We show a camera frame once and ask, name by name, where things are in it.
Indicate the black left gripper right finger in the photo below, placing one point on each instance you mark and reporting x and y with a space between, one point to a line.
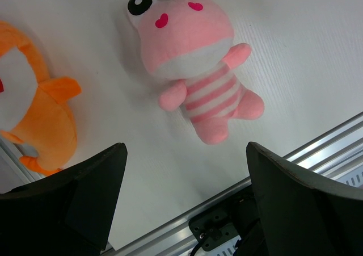
302 212

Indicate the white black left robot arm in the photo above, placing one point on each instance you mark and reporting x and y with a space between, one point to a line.
286 210

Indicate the aluminium mounting rail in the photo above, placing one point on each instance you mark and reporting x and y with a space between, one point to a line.
201 231

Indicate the orange shark plush left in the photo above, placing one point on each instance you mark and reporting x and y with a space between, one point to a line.
34 107

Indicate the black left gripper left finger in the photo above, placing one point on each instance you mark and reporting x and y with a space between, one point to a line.
67 213

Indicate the pink striped plush left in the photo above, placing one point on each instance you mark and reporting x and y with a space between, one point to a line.
190 44

